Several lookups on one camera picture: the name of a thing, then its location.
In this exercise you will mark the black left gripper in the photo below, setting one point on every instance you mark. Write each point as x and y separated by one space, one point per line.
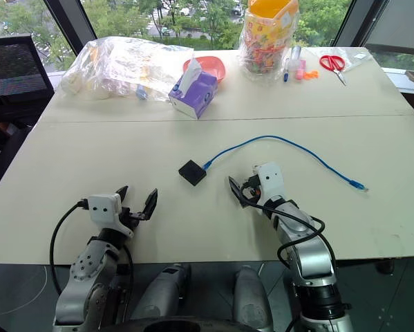
132 217

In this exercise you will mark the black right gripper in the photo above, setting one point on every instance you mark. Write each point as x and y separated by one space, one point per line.
252 188

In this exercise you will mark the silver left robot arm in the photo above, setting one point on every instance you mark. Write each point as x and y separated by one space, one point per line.
85 266

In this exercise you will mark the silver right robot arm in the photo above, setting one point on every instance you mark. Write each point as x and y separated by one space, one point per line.
310 256

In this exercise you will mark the small black box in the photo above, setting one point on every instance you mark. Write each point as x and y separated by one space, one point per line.
192 172

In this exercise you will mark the grey rounded robot leg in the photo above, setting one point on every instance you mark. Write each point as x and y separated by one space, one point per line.
163 290
251 297

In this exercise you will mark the purple tissue box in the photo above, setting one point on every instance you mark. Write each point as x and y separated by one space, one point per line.
196 93

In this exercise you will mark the pink plastic bowl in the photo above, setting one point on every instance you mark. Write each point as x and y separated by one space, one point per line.
215 65

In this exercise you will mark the dark round robot torso rim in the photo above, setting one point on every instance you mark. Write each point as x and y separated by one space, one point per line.
179 325

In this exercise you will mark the clear plastic bag with items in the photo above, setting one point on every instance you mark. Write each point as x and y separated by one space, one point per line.
123 65

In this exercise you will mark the pink small item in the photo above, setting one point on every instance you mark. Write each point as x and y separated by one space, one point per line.
300 71

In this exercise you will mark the orange small clip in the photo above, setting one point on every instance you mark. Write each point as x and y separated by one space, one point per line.
312 74

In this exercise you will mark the bagged colourful snack container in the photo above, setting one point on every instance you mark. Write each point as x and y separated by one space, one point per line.
265 41

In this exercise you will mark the black table leg foot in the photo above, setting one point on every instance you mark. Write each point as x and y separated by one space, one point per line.
385 266

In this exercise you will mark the black mesh chair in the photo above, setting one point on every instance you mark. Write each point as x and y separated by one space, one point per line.
13 69

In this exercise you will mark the small clear plastic bag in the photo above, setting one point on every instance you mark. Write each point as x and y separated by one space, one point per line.
358 57

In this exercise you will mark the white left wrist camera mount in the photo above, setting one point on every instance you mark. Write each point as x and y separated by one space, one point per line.
103 209

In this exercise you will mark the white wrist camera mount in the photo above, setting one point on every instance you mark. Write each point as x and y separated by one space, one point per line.
271 180
103 209

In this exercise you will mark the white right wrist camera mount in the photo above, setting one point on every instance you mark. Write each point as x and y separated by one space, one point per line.
271 180

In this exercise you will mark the dark window frame pillar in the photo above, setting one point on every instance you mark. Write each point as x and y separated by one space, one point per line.
72 24
360 20

